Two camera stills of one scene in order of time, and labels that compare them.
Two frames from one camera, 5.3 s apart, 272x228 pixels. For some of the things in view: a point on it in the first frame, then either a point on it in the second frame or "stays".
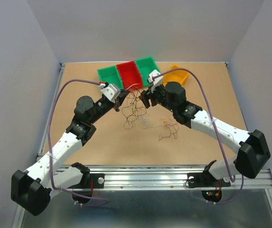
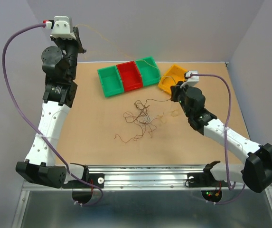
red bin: [130, 74] stays
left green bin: [110, 75] stays
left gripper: [119, 99] -> [76, 42]
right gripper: [145, 95] -> [176, 90]
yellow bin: [179, 76] stays
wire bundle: [136, 106] -> [140, 116]
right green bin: [146, 65] stays
